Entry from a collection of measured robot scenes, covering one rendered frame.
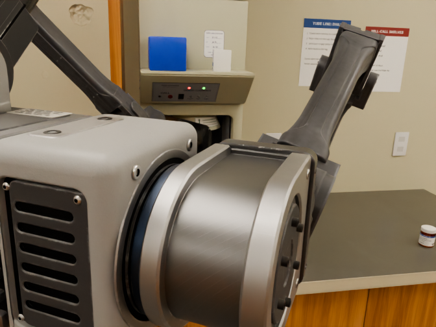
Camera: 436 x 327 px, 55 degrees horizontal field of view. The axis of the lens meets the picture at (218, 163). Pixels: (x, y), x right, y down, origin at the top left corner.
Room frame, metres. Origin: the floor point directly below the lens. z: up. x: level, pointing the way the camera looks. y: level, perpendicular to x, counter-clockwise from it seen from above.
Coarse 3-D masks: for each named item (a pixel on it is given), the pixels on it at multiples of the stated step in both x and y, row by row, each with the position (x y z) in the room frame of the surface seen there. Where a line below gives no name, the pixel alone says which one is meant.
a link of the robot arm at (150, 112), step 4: (132, 104) 0.98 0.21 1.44; (136, 104) 0.99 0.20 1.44; (132, 108) 0.97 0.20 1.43; (136, 108) 0.98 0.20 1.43; (140, 108) 0.99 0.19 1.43; (148, 108) 1.07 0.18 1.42; (152, 108) 1.09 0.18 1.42; (136, 112) 0.97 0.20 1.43; (140, 112) 0.98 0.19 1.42; (144, 112) 1.00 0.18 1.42; (148, 112) 1.06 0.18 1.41; (152, 112) 1.07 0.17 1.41; (156, 112) 1.08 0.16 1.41; (160, 112) 1.09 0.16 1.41; (136, 116) 0.97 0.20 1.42; (140, 116) 0.97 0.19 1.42; (144, 116) 0.99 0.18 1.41; (148, 116) 1.00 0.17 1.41; (152, 116) 1.06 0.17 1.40; (156, 116) 1.06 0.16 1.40; (160, 116) 1.07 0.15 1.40; (164, 116) 1.09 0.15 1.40
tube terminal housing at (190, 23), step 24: (144, 0) 1.25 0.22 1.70; (168, 0) 1.27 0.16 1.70; (192, 0) 1.28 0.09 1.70; (216, 0) 1.30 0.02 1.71; (144, 24) 1.25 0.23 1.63; (168, 24) 1.27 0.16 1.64; (192, 24) 1.28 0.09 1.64; (216, 24) 1.30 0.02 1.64; (240, 24) 1.31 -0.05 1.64; (144, 48) 1.25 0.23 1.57; (192, 48) 1.28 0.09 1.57; (240, 48) 1.31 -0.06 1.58; (240, 120) 1.31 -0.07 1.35
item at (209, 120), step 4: (176, 116) 1.34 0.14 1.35; (180, 116) 1.33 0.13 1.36; (184, 116) 1.32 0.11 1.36; (188, 116) 1.32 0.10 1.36; (192, 116) 1.32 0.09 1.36; (196, 116) 1.32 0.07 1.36; (200, 116) 1.32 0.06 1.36; (204, 116) 1.33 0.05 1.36; (208, 116) 1.33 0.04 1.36; (212, 116) 1.35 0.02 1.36; (216, 116) 1.38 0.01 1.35; (188, 120) 1.31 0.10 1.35; (192, 120) 1.31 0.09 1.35; (196, 120) 1.31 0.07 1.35; (200, 120) 1.31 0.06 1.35; (204, 120) 1.32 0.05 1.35; (208, 120) 1.33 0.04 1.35; (212, 120) 1.34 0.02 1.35; (216, 120) 1.36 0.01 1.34; (204, 124) 1.31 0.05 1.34; (208, 124) 1.32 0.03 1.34; (212, 124) 1.33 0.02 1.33; (216, 124) 1.35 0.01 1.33; (212, 128) 1.33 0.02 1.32; (216, 128) 1.34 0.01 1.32
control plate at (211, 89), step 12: (156, 84) 1.17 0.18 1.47; (168, 84) 1.18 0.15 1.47; (180, 84) 1.19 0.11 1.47; (192, 84) 1.19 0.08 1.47; (204, 84) 1.20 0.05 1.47; (216, 84) 1.21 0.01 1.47; (156, 96) 1.21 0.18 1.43; (192, 96) 1.23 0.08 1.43; (204, 96) 1.24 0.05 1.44; (216, 96) 1.25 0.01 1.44
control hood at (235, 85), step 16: (144, 80) 1.16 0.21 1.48; (160, 80) 1.17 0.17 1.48; (176, 80) 1.17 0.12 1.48; (192, 80) 1.18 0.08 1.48; (208, 80) 1.19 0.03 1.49; (224, 80) 1.20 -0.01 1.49; (240, 80) 1.21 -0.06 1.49; (144, 96) 1.21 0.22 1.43; (224, 96) 1.25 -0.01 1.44; (240, 96) 1.26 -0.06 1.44
